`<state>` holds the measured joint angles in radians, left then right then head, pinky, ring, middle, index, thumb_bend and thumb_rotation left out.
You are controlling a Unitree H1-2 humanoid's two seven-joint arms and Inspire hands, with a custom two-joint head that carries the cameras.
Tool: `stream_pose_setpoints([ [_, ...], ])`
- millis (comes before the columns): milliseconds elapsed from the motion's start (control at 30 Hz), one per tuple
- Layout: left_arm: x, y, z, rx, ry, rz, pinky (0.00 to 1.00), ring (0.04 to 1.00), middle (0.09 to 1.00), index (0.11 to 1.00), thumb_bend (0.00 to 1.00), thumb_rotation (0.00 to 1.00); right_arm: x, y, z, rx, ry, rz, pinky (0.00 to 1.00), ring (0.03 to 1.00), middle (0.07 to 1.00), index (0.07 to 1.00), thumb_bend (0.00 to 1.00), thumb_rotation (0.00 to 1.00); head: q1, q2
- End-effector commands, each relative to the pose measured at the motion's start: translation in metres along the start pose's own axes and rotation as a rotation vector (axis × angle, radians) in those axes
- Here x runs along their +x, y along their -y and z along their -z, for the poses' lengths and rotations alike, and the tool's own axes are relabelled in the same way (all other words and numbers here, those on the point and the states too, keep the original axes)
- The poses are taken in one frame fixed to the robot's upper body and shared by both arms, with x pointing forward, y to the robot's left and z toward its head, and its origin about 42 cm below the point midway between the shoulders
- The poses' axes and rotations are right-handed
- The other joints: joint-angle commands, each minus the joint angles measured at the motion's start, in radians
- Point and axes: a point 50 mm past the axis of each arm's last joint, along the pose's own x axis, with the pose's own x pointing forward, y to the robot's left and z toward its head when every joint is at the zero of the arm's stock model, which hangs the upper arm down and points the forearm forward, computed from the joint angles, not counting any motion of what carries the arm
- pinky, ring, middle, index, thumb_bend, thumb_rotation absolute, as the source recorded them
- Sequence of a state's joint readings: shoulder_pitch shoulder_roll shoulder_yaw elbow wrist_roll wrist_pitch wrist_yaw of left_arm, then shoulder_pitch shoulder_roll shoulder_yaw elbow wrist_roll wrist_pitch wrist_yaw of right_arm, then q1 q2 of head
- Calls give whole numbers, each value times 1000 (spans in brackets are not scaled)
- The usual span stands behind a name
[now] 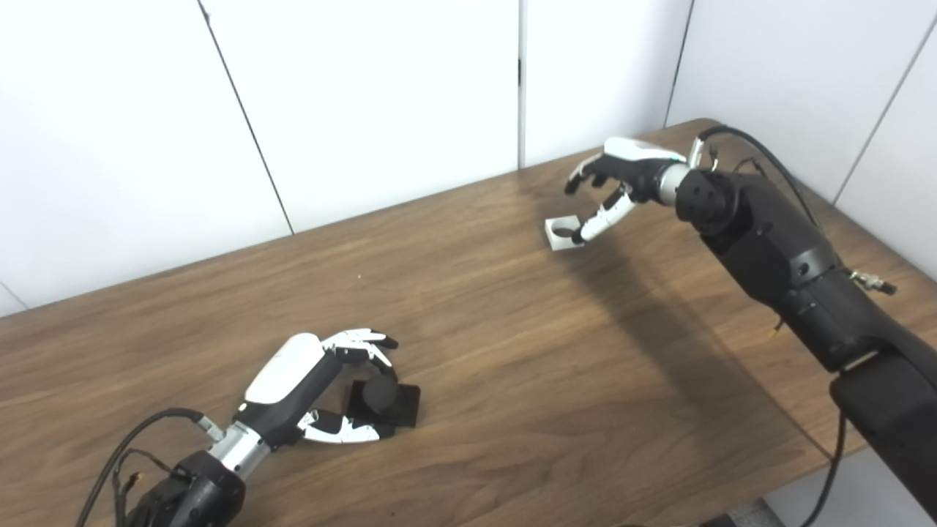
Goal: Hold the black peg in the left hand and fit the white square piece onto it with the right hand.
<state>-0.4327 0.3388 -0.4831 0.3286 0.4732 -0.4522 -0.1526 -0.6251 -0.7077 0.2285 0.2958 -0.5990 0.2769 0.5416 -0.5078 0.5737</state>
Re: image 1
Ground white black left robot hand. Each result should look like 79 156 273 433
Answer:
233 329 400 448

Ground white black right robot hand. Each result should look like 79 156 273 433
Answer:
564 137 690 245

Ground black peg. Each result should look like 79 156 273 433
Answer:
346 375 422 433

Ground white square piece with hole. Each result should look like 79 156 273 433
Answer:
544 214 587 252

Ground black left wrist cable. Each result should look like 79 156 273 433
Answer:
75 408 225 527

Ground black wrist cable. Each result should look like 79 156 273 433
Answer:
688 125 898 296
75 408 225 527

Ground thin right wrist wires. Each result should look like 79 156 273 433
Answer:
706 146 771 181

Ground thin wrist wires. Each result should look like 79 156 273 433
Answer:
110 448 193 515
706 146 771 181

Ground thin left wrist wires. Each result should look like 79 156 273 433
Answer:
110 448 193 515

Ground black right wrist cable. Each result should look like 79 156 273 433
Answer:
688 125 898 296

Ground black hanging cable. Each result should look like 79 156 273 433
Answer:
801 410 848 527

